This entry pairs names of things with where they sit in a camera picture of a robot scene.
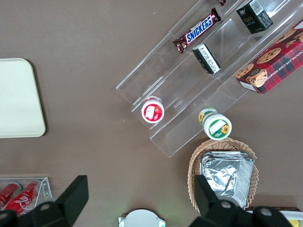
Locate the red lid yogurt cup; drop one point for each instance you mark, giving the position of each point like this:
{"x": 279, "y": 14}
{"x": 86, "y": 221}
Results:
{"x": 152, "y": 111}

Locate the cream rectangular plastic tray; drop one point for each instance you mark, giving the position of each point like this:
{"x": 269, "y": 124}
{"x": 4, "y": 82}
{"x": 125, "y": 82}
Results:
{"x": 19, "y": 99}

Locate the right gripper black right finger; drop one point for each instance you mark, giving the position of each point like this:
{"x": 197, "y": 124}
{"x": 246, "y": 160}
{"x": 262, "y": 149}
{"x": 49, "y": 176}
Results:
{"x": 213, "y": 210}

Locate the Snickers chocolate bar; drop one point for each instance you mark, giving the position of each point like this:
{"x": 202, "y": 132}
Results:
{"x": 198, "y": 29}

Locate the light tan wicker basket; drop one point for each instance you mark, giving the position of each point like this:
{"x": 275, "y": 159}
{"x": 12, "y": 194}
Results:
{"x": 194, "y": 165}

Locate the green sunflower yogurt cup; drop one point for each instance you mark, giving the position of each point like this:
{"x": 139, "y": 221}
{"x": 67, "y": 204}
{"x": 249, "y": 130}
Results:
{"x": 216, "y": 127}

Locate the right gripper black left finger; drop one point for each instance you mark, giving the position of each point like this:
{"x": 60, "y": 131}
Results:
{"x": 66, "y": 203}

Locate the chocolate chip shortbread box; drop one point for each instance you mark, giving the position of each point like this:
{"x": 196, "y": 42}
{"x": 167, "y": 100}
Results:
{"x": 272, "y": 66}

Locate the tall black carton box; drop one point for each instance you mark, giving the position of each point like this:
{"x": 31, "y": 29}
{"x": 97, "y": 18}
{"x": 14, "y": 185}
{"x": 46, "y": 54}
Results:
{"x": 253, "y": 19}

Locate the foil wrapped sandwich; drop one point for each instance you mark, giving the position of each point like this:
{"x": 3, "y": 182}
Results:
{"x": 225, "y": 156}
{"x": 222, "y": 179}

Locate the clear acrylic can dispenser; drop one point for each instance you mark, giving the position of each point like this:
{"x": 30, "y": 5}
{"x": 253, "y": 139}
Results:
{"x": 46, "y": 189}

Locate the small black labelled box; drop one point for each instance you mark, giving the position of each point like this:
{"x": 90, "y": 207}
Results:
{"x": 206, "y": 59}

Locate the dark red candy bar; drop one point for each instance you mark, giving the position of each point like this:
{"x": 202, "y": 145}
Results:
{"x": 222, "y": 2}

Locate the clear acrylic tiered shelf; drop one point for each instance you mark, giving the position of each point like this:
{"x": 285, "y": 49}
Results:
{"x": 165, "y": 78}

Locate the red cola can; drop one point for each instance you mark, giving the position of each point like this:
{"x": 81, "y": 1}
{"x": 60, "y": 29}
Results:
{"x": 23, "y": 197}
{"x": 7, "y": 192}

